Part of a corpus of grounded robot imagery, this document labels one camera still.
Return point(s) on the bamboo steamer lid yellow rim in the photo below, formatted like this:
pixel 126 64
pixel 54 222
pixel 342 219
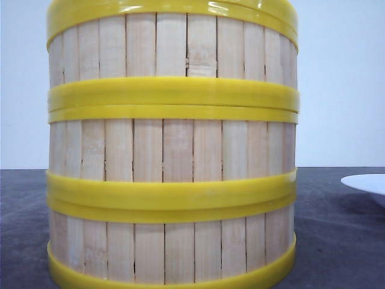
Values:
pixel 276 15

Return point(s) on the front bamboo steamer basket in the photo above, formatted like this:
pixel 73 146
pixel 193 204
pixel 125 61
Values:
pixel 248 252

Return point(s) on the white plate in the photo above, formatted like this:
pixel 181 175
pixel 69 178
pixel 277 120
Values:
pixel 374 184

